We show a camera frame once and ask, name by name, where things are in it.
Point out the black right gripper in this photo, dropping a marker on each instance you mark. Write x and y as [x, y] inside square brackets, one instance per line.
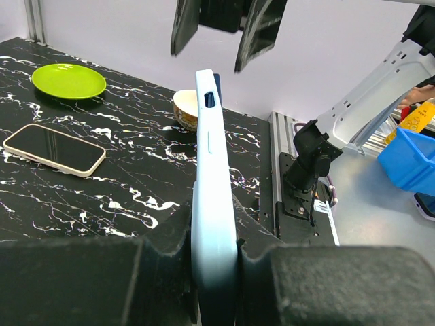
[258, 20]

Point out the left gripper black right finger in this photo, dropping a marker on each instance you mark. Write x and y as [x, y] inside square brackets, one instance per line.
[284, 284]

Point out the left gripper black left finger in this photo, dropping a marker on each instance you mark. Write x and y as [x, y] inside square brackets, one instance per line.
[101, 281]

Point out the phone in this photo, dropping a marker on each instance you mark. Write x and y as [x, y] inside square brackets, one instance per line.
[214, 251]
[55, 149]

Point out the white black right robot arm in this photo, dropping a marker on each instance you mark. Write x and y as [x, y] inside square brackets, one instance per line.
[321, 140]

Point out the phone in beige case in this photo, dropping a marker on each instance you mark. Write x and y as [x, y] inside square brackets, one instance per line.
[55, 149]

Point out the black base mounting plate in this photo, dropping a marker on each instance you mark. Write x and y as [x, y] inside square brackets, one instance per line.
[295, 220]

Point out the cream floral bowl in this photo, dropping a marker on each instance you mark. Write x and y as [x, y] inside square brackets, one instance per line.
[185, 108]

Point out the lime green plate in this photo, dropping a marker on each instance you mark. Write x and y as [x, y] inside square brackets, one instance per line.
[68, 81]

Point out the blue plastic bin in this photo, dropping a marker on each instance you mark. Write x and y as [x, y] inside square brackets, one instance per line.
[409, 162]

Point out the aluminium front rail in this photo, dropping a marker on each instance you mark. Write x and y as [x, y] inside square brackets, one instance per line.
[281, 131]

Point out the aluminium corner post left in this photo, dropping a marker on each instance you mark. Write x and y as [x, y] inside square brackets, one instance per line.
[35, 21]

